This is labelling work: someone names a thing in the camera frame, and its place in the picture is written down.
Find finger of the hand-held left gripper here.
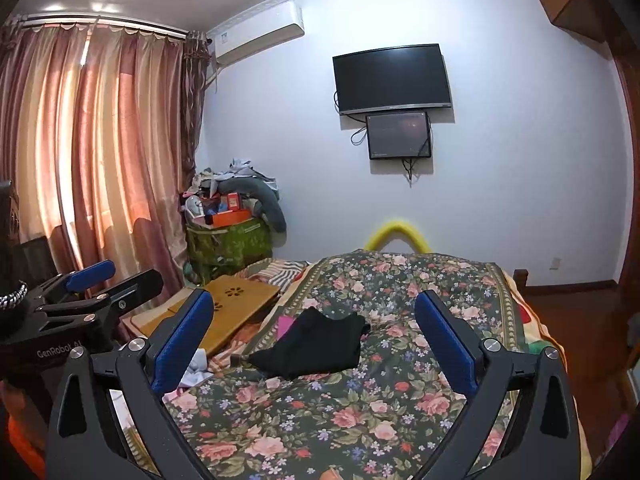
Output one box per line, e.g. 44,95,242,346
37,268,165,356
31,259,117,304

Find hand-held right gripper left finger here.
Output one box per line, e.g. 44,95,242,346
46,289,217,480

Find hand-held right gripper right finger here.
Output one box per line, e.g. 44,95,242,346
414,289,584,480

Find black pants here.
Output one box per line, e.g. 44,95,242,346
248,307,371,380

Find wooden lap desk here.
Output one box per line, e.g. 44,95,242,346
125,275,281,359

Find green storage box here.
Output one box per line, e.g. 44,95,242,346
185,217,274,284

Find magenta cloth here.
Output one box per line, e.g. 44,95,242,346
277,314,302,342

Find green floral blanket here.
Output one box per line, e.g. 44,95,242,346
160,248,593,480

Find orange striped blanket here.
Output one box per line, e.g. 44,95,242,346
235,258,314,294

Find pink curtain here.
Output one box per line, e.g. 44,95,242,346
0,21,210,306

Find orange box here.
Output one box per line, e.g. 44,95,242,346
209,211,252,227

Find yellow foam tube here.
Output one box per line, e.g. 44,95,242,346
364,217,432,254

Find pile of clothes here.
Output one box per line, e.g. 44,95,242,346
181,159,277,202

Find white air conditioner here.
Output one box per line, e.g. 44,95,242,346
208,2,306,67

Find small wall-mounted monitor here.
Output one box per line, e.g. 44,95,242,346
365,110,433,161

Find black television cable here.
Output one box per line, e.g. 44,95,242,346
349,114,369,147

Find wall-mounted television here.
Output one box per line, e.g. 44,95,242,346
332,43,454,116

